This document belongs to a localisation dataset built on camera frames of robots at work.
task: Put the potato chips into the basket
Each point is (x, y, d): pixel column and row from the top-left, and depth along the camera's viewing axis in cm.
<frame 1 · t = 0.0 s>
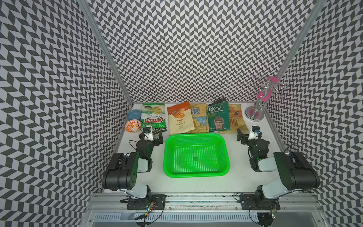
left hand: (155, 130, 91), fingers open
right hand: (245, 129, 90), fingers open
green plastic basket: (191, 155, 91), on the table
green REAL chips bag: (219, 117, 107), point 4 cm above the table
orange cassava chips bag: (180, 118, 106), point 3 cm above the table
yellow blue CHIPS bag: (200, 113, 109), point 3 cm above the table
green white Chulo chips bag: (153, 115, 108), point 4 cm above the table
tan orange CHIPS bag: (236, 120, 109), on the table
black red Krax chips bag: (218, 101, 117), point 4 cm above the table
blue bowl: (133, 114, 107), point 5 cm above the table
orange patterned bowl: (133, 126, 104), point 2 cm above the table

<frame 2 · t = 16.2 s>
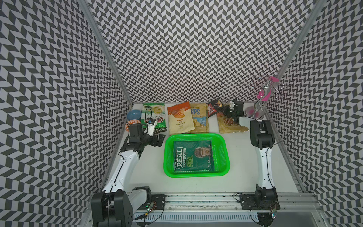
left hand: (156, 134, 84), fingers open
right hand: (219, 108, 111), fingers closed
green REAL chips bag: (193, 155, 88), point 3 cm above the table
black red Krax chips bag: (212, 109, 115), point 2 cm above the table
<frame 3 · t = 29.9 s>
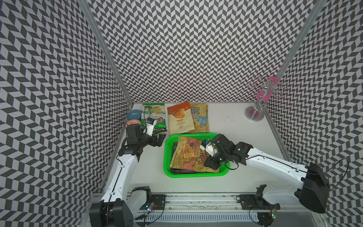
left hand: (157, 133, 81), fingers open
right hand: (207, 166, 75), fingers closed
tan orange CHIPS bag: (188, 155, 86), point 5 cm above the table
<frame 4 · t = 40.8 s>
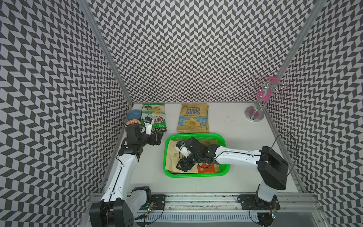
left hand: (154, 132, 82), fingers open
right hand: (182, 165, 79), fingers open
orange cassava chips bag: (203, 168, 80), point 6 cm above the table
tan orange CHIPS bag: (173, 155, 84), point 7 cm above the table
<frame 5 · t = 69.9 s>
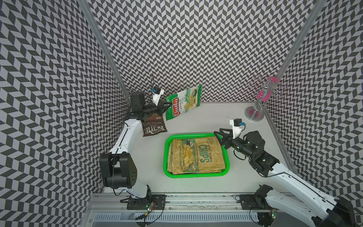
left hand: (170, 104, 79), fingers closed
right hand: (217, 133, 72), fingers open
green white Chulo chips bag: (184, 101, 86), point 26 cm above the table
tan green kettle CHIPS bag: (190, 156, 82), point 9 cm above the table
brown Kettle chips bag: (153, 124, 104), point 2 cm above the table
